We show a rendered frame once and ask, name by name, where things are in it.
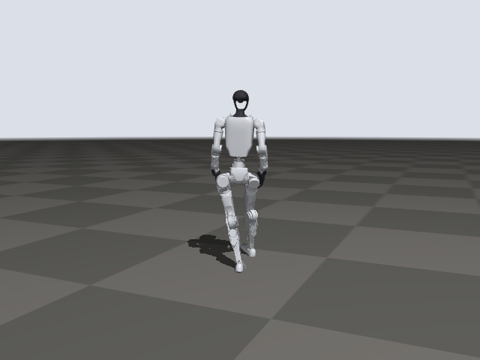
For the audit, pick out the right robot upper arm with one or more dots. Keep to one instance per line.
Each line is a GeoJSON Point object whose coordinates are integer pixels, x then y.
{"type": "Point", "coordinates": [260, 135]}

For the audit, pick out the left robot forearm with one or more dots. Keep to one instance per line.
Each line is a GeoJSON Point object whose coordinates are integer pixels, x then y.
{"type": "Point", "coordinates": [215, 161]}

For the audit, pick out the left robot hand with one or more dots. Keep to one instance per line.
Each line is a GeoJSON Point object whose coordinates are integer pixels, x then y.
{"type": "Point", "coordinates": [215, 174]}

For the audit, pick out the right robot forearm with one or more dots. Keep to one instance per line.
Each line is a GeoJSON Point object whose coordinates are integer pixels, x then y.
{"type": "Point", "coordinates": [263, 162]}

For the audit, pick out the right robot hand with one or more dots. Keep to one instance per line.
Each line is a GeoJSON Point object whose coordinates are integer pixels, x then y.
{"type": "Point", "coordinates": [261, 177]}

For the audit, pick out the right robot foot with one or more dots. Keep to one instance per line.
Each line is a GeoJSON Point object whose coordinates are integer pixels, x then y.
{"type": "Point", "coordinates": [251, 252]}

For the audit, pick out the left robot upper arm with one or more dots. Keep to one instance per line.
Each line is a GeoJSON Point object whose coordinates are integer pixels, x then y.
{"type": "Point", "coordinates": [218, 133]}

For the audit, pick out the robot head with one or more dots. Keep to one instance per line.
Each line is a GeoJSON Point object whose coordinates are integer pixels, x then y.
{"type": "Point", "coordinates": [240, 96]}

